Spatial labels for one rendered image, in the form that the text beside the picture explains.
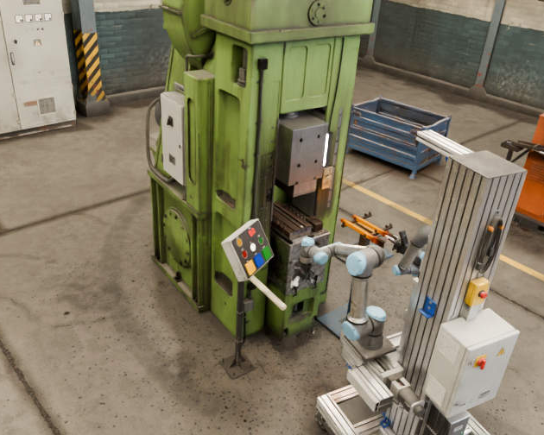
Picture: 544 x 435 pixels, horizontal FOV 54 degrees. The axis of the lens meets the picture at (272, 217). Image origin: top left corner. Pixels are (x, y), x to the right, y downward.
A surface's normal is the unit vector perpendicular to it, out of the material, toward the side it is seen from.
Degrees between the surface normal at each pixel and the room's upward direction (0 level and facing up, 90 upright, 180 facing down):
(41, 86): 90
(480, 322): 0
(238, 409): 0
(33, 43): 90
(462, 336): 0
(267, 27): 90
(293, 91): 90
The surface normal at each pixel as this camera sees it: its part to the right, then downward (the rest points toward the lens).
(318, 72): 0.58, 0.44
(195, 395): 0.06, -0.87
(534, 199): -0.75, 0.29
